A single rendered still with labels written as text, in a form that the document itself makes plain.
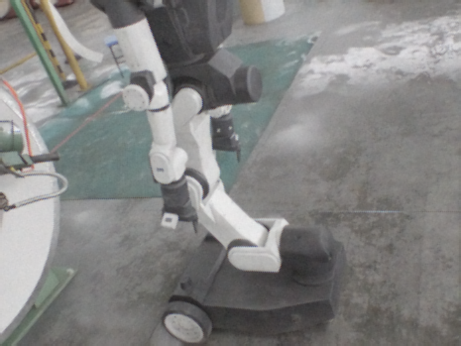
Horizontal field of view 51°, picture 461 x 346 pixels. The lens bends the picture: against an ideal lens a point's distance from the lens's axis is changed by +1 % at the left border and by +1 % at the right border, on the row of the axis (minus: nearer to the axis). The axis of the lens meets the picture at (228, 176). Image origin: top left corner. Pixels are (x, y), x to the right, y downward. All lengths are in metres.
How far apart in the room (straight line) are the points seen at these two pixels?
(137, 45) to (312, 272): 1.01
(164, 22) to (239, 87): 0.29
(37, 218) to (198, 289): 0.81
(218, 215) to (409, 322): 0.78
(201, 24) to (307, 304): 1.02
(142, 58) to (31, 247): 1.22
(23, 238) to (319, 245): 1.25
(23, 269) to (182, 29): 1.31
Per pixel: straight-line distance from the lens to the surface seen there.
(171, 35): 1.43
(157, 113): 1.38
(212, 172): 1.75
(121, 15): 1.30
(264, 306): 1.81
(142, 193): 3.12
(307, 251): 1.76
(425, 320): 1.92
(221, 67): 1.48
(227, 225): 1.81
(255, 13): 6.11
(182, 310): 1.89
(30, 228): 2.28
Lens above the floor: 1.46
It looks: 30 degrees down
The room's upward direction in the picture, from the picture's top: 19 degrees counter-clockwise
